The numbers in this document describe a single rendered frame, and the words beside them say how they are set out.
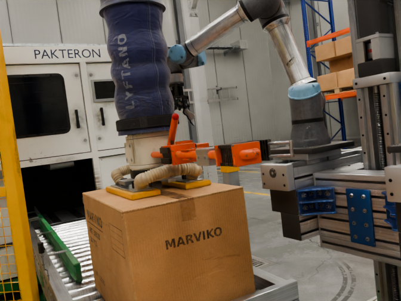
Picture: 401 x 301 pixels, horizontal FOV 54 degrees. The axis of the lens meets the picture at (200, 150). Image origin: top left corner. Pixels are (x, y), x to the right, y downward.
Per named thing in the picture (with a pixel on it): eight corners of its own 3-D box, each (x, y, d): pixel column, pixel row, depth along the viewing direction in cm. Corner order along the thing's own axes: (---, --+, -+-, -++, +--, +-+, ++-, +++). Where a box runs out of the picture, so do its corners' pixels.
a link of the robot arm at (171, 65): (176, 47, 174) (159, 51, 177) (179, 71, 175) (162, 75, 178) (184, 49, 181) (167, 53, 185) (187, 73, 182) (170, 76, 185)
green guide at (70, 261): (28, 227, 307) (26, 215, 306) (42, 224, 312) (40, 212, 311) (58, 288, 165) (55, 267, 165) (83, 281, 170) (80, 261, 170)
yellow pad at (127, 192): (105, 192, 154) (104, 179, 154) (130, 187, 159) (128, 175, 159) (132, 200, 124) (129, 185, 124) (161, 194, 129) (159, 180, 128)
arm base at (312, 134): (308, 143, 158) (306, 119, 157) (339, 141, 145) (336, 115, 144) (281, 148, 150) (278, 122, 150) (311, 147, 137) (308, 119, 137)
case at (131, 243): (95, 287, 163) (82, 192, 161) (181, 262, 182) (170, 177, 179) (141, 352, 110) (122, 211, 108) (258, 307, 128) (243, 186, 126)
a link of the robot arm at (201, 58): (199, 63, 167) (175, 68, 172) (208, 66, 178) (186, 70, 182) (196, 45, 167) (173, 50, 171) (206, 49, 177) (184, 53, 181)
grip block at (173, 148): (160, 165, 125) (158, 146, 124) (188, 160, 129) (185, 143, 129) (170, 165, 117) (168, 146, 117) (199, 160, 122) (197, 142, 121)
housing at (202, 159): (196, 165, 106) (193, 149, 105) (217, 162, 109) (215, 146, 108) (207, 166, 99) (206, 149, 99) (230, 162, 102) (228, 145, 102)
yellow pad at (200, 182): (151, 183, 163) (149, 171, 163) (173, 179, 168) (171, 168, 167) (185, 190, 133) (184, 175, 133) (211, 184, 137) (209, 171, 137)
